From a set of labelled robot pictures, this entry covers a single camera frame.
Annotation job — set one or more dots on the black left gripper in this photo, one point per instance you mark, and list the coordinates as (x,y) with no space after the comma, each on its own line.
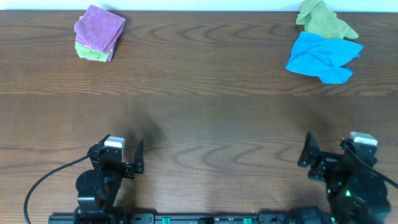
(123,168)

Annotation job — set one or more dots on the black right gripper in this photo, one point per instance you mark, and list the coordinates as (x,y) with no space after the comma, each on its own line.
(324,160)

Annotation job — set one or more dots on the purple microfiber cloth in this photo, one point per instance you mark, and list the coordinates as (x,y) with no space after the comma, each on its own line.
(99,29)

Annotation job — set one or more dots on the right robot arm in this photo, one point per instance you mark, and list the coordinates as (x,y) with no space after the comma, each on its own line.
(355,191)

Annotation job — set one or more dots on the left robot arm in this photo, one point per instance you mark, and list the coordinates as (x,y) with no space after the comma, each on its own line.
(98,188)

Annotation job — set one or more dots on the crumpled blue cloth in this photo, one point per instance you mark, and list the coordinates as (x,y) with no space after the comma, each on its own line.
(326,59)

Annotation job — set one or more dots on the folded pink cloth under green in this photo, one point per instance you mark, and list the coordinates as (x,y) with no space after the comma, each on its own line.
(100,58)

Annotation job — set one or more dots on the crumpled olive green cloth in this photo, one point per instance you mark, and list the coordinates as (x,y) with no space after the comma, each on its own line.
(317,18)

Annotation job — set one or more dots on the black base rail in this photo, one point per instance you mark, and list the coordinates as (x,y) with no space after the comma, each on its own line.
(306,215)

